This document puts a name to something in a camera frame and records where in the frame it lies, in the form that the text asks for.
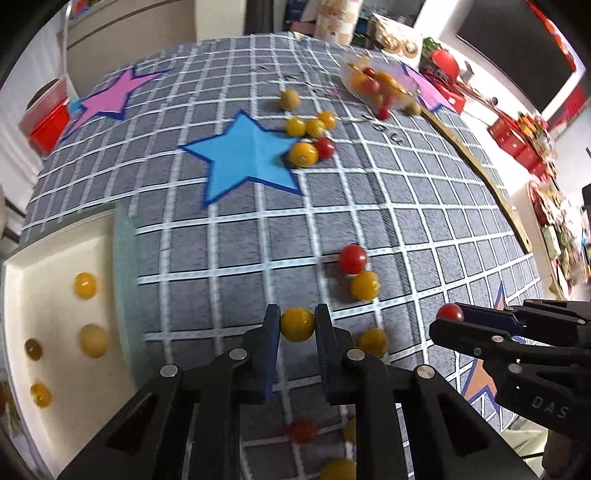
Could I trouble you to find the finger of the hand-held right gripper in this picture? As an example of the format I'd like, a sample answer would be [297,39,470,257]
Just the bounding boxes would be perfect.
[429,318,591,370]
[455,299,591,344]

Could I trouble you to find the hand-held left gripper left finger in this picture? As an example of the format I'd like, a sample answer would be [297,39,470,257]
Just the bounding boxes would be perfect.
[58,304,282,480]

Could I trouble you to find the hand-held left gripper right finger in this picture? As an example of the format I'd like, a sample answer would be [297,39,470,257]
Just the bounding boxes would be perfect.
[315,304,539,480]

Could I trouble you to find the cream rectangular tray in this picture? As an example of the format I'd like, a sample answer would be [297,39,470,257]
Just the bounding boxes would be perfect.
[0,205,151,480]

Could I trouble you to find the colourful decoration pile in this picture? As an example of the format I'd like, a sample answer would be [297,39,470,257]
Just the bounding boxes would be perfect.
[526,180,591,296]

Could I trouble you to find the grey checked star tablecloth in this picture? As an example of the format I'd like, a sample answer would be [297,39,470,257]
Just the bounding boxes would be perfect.
[21,32,543,480]

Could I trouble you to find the stack of red gift boxes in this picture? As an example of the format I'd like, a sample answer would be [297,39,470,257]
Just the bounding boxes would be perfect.
[487,113,555,174]

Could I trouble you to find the clear plastic container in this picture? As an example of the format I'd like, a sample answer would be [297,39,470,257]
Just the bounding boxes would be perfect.
[340,53,428,109]

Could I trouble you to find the red plastic stool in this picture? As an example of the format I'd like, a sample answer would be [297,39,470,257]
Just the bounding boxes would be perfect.
[429,48,462,79]

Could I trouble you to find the pile of tomatoes in container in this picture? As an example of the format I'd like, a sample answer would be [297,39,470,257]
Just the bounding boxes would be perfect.
[348,65,411,104]

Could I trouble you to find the dark television screen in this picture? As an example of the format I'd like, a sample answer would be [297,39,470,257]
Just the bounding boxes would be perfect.
[457,0,580,116]

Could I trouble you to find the printed pillow bag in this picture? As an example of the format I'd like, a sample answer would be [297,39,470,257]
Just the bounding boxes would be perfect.
[369,14,423,58]

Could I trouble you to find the red plastic bucket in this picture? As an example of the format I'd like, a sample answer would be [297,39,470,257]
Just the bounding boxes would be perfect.
[30,99,72,155]

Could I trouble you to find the checked patterned cloth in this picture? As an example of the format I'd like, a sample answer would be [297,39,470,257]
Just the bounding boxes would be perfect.
[316,0,363,47]

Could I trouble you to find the translucent pink basin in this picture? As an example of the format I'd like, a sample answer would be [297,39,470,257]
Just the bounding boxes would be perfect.
[18,76,70,134]

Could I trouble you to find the beige cabinet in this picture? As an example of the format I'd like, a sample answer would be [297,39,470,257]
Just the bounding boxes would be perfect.
[65,0,199,93]

